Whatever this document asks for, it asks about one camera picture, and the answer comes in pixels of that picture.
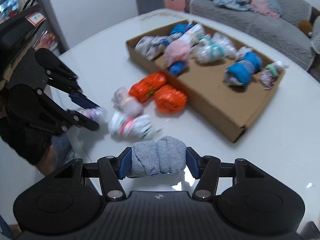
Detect grey sock roll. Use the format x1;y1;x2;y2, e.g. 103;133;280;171
126;136;187;178

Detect orange plastic bag bundle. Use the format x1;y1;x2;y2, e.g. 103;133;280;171
129;73;168;103

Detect white blue-trimmed sock bundle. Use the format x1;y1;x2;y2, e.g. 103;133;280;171
135;36;170;60

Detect blue sock with rubber band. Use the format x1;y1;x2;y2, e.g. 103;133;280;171
224;51;262;88

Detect teal white plastic bundle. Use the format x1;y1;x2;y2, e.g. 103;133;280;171
195;33;237;64

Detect pink fluffy sock bundle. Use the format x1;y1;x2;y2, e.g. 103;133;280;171
164;40;191;67

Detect white pink patterned sock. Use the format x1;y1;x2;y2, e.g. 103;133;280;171
108;112;162;140

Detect mauve sock bundle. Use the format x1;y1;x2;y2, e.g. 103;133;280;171
111;87;143;118

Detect brown cardboard box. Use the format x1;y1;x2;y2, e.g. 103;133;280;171
126;22;286;142

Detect small green white sock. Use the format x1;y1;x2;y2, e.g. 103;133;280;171
259;61;289;90

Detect blue sock bundle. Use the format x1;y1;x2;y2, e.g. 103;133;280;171
169;23;194;36

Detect white sock roll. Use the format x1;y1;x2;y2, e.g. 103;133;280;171
178;23;206;47

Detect pink child chair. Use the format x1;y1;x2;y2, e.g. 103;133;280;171
163;0;186;12

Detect grey sofa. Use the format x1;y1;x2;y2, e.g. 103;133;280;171
187;0;319;78

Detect pink clothing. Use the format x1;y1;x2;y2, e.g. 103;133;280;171
250;0;280;18

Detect brown plush toy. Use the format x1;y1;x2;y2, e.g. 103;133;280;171
298;20;313;38

